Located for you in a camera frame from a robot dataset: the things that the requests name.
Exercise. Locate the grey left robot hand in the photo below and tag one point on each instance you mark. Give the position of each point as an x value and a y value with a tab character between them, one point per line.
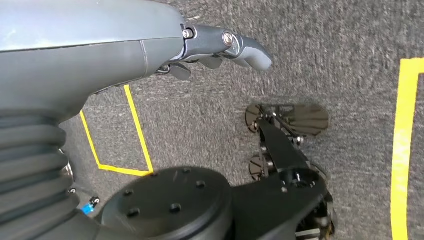
82	49

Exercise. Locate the yellow tape square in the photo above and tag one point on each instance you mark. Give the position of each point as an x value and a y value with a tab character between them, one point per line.
140	132

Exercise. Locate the small blue black object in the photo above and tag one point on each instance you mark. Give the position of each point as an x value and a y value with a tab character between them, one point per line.
87	208

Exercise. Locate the black left robot leg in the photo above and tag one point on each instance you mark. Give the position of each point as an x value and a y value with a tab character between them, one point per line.
278	149

